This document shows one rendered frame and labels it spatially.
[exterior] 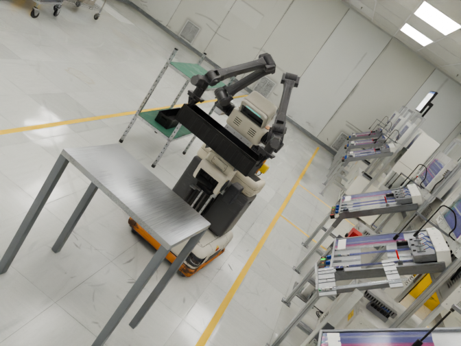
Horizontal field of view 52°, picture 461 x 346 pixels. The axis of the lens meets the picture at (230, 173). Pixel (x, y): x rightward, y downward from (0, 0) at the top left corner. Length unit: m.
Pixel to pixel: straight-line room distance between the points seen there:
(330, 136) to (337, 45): 2.18
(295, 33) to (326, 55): 0.92
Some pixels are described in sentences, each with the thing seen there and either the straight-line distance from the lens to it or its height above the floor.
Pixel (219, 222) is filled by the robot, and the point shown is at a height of 0.40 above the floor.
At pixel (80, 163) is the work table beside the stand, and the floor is 0.80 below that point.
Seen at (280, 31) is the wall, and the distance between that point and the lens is 12.02.
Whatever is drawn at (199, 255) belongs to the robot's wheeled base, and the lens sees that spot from 3.36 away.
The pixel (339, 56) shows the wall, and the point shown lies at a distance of 11.84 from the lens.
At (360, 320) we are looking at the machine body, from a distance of 3.39.
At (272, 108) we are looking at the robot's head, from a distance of 3.09.
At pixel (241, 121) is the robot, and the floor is 1.17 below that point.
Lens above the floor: 1.83
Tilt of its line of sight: 18 degrees down
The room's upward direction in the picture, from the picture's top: 35 degrees clockwise
